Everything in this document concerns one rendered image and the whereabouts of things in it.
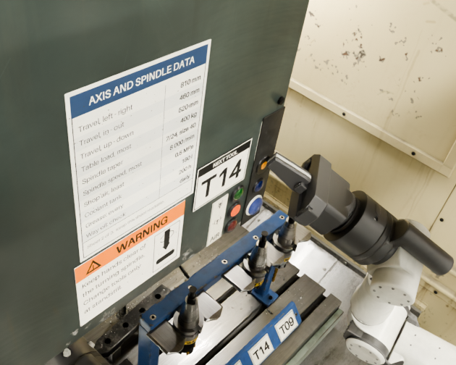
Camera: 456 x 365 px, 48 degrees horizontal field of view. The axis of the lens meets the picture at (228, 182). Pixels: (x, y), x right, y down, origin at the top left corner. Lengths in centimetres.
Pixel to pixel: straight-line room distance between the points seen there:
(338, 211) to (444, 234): 85
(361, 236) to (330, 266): 104
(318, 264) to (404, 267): 101
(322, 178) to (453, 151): 71
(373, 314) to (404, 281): 19
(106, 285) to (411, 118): 100
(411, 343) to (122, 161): 71
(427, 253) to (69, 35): 56
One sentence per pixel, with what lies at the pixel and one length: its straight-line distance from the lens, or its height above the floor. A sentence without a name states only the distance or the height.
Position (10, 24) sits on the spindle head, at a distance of 37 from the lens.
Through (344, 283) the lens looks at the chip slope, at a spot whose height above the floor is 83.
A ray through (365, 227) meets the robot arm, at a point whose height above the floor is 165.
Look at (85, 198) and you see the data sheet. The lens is 49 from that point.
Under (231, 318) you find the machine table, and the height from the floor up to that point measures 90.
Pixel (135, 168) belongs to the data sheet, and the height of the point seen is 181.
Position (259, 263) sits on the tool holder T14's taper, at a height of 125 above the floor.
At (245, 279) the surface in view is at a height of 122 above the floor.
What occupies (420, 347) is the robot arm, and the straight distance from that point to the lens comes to 105.
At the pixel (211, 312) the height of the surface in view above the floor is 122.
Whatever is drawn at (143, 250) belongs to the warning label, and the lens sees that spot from 62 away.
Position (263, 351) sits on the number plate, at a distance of 143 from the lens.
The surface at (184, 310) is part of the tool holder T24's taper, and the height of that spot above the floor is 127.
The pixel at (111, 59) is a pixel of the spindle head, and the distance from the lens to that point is 43.
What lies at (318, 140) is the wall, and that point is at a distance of 161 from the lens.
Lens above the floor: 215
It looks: 42 degrees down
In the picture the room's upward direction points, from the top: 10 degrees clockwise
